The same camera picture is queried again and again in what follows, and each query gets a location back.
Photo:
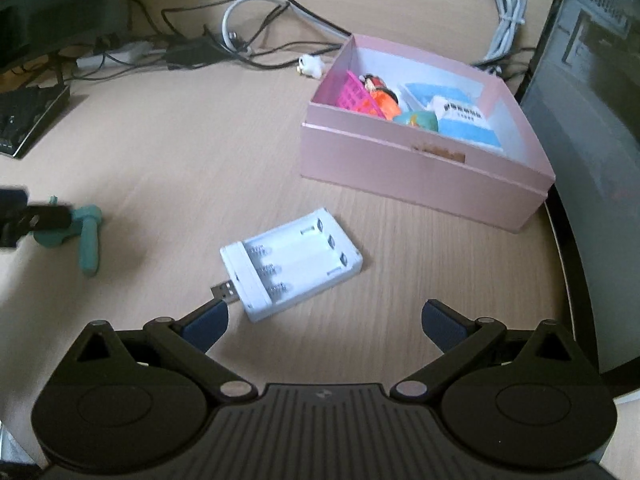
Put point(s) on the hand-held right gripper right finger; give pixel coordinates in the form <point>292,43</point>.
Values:
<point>445,328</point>

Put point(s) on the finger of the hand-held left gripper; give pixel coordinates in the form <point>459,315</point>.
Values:
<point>47,215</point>
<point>12,197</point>

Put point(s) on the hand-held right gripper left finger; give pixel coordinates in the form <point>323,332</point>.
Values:
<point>205,326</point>

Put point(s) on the teal plastic toy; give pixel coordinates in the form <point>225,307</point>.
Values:
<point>90,245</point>

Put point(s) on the white battery charger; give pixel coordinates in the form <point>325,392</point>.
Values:
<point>295,265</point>

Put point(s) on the pink cardboard box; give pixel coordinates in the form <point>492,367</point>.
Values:
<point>400,175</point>

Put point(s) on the teal and orange toy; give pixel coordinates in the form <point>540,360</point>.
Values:
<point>417,121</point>

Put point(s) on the white and blue wipes packet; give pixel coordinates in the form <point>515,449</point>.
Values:
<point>467,120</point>

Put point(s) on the orange doll figurine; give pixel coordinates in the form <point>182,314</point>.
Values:
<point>385,100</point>

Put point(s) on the pink plastic basket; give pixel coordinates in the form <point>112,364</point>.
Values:
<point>350,94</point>

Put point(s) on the black flat device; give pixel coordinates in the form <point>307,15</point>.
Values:
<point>27,120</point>

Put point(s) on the white power strip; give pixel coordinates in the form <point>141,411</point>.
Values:
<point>115,54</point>

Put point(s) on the black monitor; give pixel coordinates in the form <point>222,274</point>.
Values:
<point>55,5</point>

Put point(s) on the black power adapter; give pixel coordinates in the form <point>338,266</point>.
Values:
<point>190,55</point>

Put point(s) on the black computer case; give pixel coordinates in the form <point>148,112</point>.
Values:
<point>590,160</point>

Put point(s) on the small white figurine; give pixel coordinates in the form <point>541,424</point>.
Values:
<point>310,66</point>

